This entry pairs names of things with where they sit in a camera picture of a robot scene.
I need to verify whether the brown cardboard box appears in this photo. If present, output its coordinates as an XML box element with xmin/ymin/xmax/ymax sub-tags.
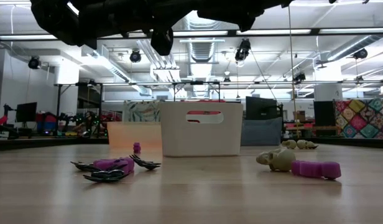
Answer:
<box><xmin>292</xmin><ymin>110</ymin><xmax>307</xmax><ymax>123</ymax></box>

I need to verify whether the leaf print cloth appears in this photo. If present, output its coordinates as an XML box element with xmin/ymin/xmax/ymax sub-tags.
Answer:
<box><xmin>122</xmin><ymin>100</ymin><xmax>162</xmax><ymax>123</ymax></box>

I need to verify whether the black beam with light strips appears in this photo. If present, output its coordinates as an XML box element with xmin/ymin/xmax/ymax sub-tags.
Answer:
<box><xmin>0</xmin><ymin>27</ymin><xmax>383</xmax><ymax>41</ymax></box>

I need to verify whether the white ceiling pipe bundle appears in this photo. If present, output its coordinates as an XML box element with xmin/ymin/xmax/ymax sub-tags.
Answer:
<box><xmin>135</xmin><ymin>32</ymin><xmax>183</xmax><ymax>83</ymax></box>

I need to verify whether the silver corrugated air duct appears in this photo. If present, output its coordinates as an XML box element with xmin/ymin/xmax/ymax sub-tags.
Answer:
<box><xmin>182</xmin><ymin>11</ymin><xmax>226</xmax><ymax>65</ymax></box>

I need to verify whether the colourful patchwork quilt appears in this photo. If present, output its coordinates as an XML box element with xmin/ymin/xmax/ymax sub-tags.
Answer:
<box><xmin>333</xmin><ymin>98</ymin><xmax>383</xmax><ymax>139</ymax></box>

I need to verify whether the wooden background bench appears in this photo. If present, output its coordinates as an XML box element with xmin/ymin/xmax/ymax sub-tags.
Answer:
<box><xmin>284</xmin><ymin>123</ymin><xmax>339</xmax><ymax>132</ymax></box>

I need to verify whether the pale plastic skull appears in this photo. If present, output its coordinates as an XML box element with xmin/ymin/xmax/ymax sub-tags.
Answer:
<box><xmin>296</xmin><ymin>139</ymin><xmax>316</xmax><ymax>150</ymax></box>
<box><xmin>256</xmin><ymin>147</ymin><xmax>297</xmax><ymax>172</ymax></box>
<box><xmin>280</xmin><ymin>139</ymin><xmax>298</xmax><ymax>150</ymax></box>

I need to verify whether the white rectangular air duct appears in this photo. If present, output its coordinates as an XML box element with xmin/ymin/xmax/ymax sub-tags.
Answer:
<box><xmin>82</xmin><ymin>43</ymin><xmax>154</xmax><ymax>97</ymax></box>

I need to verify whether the white plastic bin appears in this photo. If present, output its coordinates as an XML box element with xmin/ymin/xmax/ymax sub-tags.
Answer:
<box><xmin>159</xmin><ymin>101</ymin><xmax>244</xmax><ymax>157</ymax></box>

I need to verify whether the orange translucent plastic bin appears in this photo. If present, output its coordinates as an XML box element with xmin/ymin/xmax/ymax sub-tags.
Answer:
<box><xmin>106</xmin><ymin>121</ymin><xmax>163</xmax><ymax>149</ymax></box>

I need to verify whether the black ceiling spotlight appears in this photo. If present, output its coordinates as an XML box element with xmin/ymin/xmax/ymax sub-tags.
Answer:
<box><xmin>292</xmin><ymin>71</ymin><xmax>307</xmax><ymax>85</ymax></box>
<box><xmin>129</xmin><ymin>49</ymin><xmax>142</xmax><ymax>64</ymax></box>
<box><xmin>28</xmin><ymin>55</ymin><xmax>42</xmax><ymax>70</ymax></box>
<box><xmin>234</xmin><ymin>38</ymin><xmax>252</xmax><ymax>62</ymax></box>
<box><xmin>353</xmin><ymin>47</ymin><xmax>369</xmax><ymax>60</ymax></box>

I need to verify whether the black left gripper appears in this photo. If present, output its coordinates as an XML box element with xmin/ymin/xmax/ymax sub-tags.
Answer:
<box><xmin>132</xmin><ymin>0</ymin><xmax>294</xmax><ymax>57</ymax></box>

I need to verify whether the grey translucent plastic bin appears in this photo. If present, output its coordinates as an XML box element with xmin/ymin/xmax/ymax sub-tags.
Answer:
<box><xmin>240</xmin><ymin>116</ymin><xmax>284</xmax><ymax>147</ymax></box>

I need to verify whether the silver round air duct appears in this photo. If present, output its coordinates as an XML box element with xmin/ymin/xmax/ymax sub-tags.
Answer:
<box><xmin>326</xmin><ymin>33</ymin><xmax>383</xmax><ymax>62</ymax></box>

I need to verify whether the black plastic spider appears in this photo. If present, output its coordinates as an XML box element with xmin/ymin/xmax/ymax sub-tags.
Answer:
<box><xmin>82</xmin><ymin>169</ymin><xmax>132</xmax><ymax>184</ymax></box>
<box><xmin>69</xmin><ymin>161</ymin><xmax>103</xmax><ymax>172</ymax></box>
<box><xmin>128</xmin><ymin>153</ymin><xmax>162</xmax><ymax>171</ymax></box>

